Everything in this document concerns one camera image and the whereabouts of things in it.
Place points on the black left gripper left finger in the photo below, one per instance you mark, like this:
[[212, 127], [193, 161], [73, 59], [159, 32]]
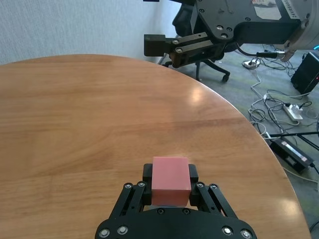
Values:
[[132, 199]]

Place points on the black box device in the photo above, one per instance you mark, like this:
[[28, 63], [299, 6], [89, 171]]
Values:
[[305, 73]]

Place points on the white power strip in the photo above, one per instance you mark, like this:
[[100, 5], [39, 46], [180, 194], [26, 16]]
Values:
[[294, 112]]

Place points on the black floor bar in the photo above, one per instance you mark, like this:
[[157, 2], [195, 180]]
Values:
[[294, 134]]

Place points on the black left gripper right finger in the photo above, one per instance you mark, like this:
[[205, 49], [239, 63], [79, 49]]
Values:
[[209, 199]]

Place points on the white wall plug adapter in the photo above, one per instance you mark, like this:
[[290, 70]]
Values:
[[250, 64]]

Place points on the black power adapter brick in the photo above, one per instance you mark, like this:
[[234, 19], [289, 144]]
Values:
[[291, 154]]

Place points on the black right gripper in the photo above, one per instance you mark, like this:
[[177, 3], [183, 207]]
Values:
[[236, 20]]

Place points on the black office chair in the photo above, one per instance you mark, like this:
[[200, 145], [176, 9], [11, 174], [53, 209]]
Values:
[[184, 22]]

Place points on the pink cube block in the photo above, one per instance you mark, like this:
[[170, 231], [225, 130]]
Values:
[[170, 179]]

